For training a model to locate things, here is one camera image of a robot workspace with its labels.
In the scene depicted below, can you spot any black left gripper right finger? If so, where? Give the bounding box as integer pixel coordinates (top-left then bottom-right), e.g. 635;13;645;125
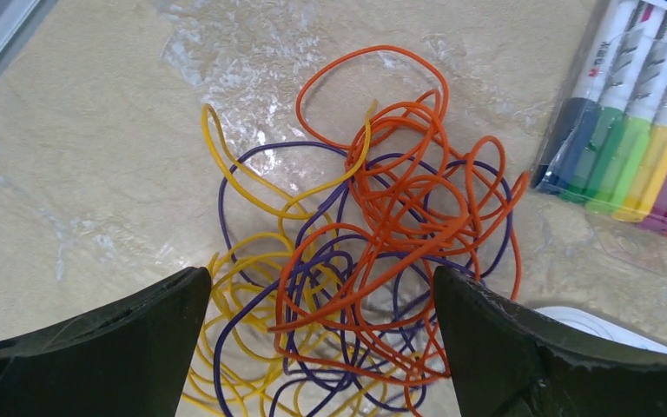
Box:
433;267;667;416

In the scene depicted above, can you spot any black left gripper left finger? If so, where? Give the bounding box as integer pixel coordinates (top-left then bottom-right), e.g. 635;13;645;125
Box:
0;267;212;416

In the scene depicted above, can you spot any correction tape blister pack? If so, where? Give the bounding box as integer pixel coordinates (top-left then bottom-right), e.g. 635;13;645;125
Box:
535;306;667;354

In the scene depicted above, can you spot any marker pen set pack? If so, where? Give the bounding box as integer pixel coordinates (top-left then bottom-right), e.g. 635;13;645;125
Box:
532;1;667;237

